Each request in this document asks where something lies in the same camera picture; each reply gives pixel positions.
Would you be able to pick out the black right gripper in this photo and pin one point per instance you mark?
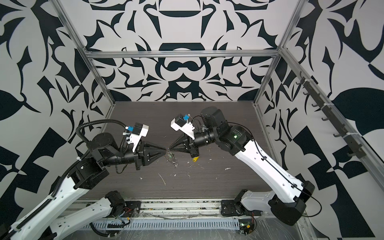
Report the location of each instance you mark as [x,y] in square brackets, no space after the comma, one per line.
[193,147]

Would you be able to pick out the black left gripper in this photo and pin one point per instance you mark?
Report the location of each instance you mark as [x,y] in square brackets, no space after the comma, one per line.
[141,156]

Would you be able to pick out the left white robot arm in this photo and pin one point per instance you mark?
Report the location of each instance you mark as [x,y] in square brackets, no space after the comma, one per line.
[44,222]

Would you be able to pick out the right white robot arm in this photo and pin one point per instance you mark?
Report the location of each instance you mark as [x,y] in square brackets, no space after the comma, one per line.
[288,197]

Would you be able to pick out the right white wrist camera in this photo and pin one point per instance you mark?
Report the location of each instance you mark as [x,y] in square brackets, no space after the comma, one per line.
[184,124]

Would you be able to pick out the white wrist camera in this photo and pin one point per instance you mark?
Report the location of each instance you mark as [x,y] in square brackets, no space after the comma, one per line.
[184,124]
[132,135]

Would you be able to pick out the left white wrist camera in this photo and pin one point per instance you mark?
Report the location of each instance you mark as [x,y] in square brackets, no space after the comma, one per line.
[132,135]

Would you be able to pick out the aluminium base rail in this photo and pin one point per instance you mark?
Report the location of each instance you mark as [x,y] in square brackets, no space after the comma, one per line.
[179,208]

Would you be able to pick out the white slotted cable duct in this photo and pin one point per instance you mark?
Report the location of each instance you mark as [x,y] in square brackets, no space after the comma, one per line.
[178,224]

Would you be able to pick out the black wall hook rack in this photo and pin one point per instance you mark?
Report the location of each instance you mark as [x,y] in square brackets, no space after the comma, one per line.
[335,117]

